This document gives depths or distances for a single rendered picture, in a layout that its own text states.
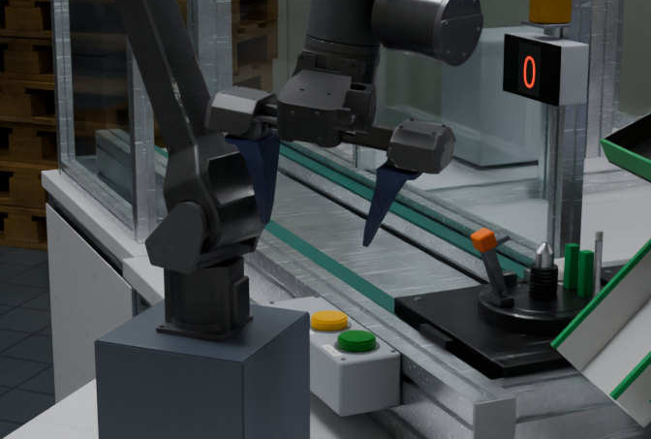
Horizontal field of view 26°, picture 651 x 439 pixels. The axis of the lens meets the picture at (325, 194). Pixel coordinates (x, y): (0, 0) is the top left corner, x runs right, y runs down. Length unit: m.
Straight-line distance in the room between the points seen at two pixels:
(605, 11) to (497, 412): 1.57
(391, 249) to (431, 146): 0.93
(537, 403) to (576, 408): 0.05
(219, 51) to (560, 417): 1.23
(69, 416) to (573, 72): 0.69
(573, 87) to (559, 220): 0.18
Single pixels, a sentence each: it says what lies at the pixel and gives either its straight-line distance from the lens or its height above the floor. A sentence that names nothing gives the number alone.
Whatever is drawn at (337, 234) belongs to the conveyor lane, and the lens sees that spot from 2.04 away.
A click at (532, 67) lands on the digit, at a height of 1.21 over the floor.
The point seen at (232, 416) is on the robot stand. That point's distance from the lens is 1.17.
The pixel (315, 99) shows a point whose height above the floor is 1.29.
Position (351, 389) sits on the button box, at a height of 0.93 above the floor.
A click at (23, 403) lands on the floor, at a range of 3.93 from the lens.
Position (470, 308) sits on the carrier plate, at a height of 0.97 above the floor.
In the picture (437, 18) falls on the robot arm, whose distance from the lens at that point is 1.00.
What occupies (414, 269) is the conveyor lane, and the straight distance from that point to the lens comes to 1.88.
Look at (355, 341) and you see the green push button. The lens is 1.45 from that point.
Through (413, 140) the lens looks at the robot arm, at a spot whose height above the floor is 1.25.
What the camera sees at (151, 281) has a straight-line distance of 2.03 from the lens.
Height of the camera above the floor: 1.47
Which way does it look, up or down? 14 degrees down
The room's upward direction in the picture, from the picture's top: straight up
